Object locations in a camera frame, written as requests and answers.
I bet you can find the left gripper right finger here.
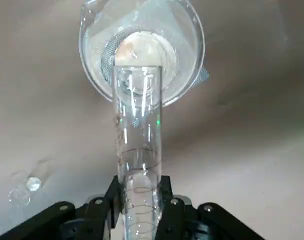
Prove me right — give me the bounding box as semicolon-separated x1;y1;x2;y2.
154;175;265;240

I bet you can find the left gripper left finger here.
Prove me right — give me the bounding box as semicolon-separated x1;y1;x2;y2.
0;175;125;240

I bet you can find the glass graduated cylinder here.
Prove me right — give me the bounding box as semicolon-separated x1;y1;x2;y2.
111;64;166;240

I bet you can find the small glass beaker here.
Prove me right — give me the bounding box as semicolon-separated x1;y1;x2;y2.
7;176;42;207

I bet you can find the large glass beaker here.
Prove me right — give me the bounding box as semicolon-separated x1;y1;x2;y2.
77;0;207;109

